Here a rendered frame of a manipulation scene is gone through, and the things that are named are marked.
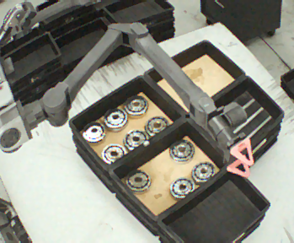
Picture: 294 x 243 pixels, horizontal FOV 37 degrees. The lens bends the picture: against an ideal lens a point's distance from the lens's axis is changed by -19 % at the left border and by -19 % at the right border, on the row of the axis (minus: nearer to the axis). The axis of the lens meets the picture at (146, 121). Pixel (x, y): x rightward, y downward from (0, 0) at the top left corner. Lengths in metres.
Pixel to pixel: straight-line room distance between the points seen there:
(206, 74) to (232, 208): 0.73
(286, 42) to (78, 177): 2.36
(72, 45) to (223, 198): 1.68
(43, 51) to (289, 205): 1.92
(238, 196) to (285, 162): 0.40
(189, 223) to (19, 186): 0.85
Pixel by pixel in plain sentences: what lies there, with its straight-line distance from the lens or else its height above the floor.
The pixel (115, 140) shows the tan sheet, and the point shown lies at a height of 0.83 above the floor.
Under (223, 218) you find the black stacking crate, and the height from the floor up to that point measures 0.83.
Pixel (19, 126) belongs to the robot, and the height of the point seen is 1.48.
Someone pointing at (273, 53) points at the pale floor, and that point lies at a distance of 3.84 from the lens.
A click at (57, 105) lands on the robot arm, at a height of 1.50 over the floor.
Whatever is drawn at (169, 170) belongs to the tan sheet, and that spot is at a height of 0.83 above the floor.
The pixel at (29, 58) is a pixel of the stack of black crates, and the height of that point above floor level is 0.49.
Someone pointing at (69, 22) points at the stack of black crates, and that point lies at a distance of 3.34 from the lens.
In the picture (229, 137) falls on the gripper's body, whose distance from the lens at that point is 1.41.
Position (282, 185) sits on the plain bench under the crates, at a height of 0.70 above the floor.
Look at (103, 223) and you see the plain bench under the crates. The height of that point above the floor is 0.70.
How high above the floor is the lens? 2.63
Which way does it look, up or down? 53 degrees down
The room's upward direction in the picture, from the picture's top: 4 degrees counter-clockwise
